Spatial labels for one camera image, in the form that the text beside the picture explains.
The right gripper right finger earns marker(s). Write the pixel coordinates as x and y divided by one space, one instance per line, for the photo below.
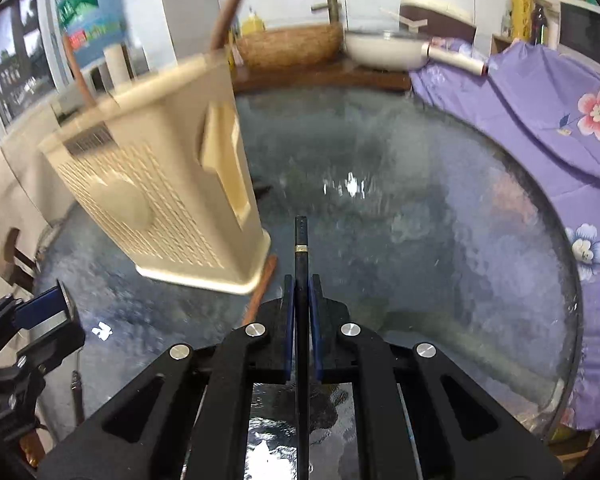
316 296

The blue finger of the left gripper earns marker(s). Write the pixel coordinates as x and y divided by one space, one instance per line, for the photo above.
45 312

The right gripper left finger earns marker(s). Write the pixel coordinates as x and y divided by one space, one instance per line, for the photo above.
288 301

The black chopstick gold band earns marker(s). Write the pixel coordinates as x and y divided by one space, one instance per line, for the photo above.
303 350

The cream plastic utensil holder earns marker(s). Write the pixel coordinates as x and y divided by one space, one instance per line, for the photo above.
160 166

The brown chopstick under holder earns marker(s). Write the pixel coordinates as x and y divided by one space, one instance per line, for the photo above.
257 295

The wooden chair with cushion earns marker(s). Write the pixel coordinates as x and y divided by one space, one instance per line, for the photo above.
16 269

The beige cloth cover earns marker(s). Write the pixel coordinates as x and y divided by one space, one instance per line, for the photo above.
32 196

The round glass table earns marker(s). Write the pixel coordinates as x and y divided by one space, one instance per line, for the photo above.
420 224

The dark wooden side table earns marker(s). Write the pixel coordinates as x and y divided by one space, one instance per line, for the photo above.
340 74

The woven basket sink bowl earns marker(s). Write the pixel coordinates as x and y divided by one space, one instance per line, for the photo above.
298 46

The white pot with lid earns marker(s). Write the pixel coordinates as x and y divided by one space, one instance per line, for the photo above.
395 52

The yellow soap bottle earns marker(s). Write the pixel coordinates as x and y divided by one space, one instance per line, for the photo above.
252 24

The bronze faucet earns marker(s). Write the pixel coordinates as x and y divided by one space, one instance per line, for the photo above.
332 7

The chopstick bundle in holder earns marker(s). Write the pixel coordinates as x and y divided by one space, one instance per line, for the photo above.
222 24

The purple floral cloth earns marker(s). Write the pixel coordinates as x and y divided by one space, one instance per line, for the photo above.
544 108

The dark glass bottle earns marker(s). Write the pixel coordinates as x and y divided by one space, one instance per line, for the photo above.
539 26

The yellow roll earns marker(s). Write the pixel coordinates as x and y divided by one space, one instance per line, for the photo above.
521 19

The window frame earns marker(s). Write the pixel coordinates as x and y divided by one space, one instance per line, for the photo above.
33 64

